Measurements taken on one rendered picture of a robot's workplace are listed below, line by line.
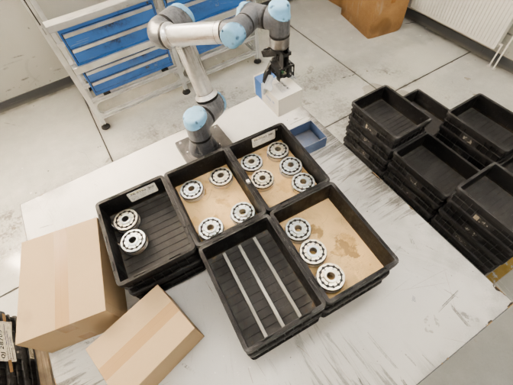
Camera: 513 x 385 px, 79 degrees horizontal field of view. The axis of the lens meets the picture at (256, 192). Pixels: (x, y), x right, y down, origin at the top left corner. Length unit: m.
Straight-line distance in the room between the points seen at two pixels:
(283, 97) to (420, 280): 0.92
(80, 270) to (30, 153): 2.22
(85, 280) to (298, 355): 0.82
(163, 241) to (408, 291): 1.00
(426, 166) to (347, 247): 1.09
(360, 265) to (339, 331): 0.26
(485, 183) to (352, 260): 1.09
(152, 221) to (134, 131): 1.79
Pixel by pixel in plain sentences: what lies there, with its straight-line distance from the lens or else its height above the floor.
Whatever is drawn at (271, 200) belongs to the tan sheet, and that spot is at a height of 0.83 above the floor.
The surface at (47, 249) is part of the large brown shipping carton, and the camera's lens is 1.49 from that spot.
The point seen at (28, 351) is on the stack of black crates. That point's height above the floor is 0.20.
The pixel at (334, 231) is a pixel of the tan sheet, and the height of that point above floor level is 0.83.
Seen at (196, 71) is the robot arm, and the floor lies 1.12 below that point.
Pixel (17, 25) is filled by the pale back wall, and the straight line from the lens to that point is 3.75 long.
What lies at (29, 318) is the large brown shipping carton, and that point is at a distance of 1.41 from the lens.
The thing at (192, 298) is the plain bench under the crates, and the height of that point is 0.70.
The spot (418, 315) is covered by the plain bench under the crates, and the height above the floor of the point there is 0.70.
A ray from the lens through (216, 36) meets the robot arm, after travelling 1.20.
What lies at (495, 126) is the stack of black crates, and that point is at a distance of 2.49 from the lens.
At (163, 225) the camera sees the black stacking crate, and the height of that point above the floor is 0.83.
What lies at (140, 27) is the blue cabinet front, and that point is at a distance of 2.93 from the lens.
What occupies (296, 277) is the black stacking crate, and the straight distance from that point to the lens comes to 1.22.
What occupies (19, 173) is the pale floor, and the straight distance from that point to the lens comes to 3.35.
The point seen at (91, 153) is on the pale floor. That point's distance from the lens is 3.12.
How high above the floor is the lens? 1.98
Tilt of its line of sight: 56 degrees down
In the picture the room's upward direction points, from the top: 7 degrees counter-clockwise
